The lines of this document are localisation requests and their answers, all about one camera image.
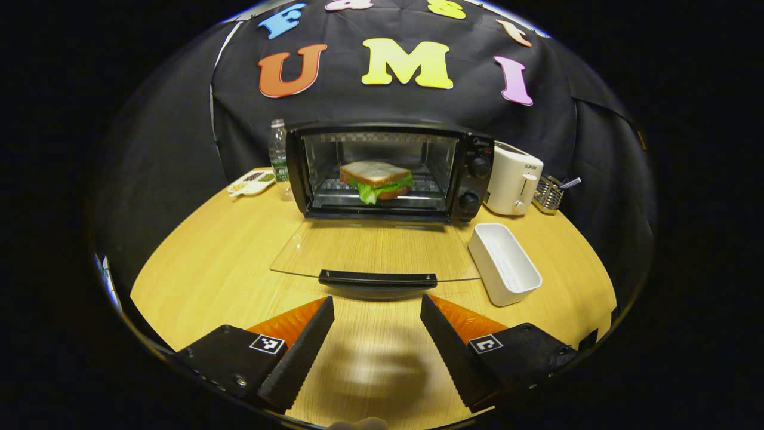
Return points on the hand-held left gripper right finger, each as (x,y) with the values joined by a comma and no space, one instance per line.
(453,361)

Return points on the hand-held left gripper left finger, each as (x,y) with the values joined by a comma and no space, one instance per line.
(301,361)

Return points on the black electric oven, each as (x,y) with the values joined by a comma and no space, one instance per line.
(471,179)

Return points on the lettuce sandwich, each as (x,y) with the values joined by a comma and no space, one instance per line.
(376,173)

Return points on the white rectangular tray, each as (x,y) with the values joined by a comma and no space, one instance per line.
(507,266)

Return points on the white divided snack plate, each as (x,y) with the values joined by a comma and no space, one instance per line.
(250,183)

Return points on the white toaster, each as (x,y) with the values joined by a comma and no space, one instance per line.
(507,179)

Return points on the clear plastic water bottle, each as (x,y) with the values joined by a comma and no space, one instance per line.
(279,161)

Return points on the metal spoon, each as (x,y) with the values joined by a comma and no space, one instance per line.
(571,183)

